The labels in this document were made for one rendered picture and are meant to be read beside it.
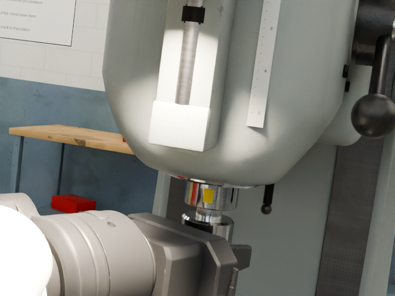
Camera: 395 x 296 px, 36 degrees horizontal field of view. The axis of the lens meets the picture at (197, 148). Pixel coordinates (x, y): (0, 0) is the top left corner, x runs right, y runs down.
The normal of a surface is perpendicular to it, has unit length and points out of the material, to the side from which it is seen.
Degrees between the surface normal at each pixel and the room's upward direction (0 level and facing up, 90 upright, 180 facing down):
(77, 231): 24
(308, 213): 90
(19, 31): 90
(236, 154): 104
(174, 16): 90
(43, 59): 90
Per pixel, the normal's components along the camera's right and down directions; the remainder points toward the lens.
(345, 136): -0.15, 0.54
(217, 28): 0.12, 0.12
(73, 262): 0.05, -0.29
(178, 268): 0.76, 0.17
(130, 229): 0.50, -0.77
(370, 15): -0.25, -0.06
